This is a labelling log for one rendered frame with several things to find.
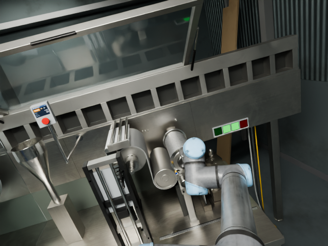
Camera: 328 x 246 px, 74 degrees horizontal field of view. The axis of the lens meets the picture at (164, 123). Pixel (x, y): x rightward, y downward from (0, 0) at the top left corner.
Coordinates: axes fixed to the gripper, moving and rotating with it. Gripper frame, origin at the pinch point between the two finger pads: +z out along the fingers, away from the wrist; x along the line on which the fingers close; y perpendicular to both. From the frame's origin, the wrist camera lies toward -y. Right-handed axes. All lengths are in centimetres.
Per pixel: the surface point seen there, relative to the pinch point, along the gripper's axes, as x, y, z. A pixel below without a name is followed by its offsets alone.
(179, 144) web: 1.1, 12.4, 2.4
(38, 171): 72, 19, -2
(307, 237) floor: -89, -75, 102
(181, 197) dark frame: 7.7, -13.0, 15.9
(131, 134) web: 23.9, 25.0, 2.9
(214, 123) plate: -27.6, 24.4, 27.5
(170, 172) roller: 9.8, 0.5, 5.4
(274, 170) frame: -77, -15, 82
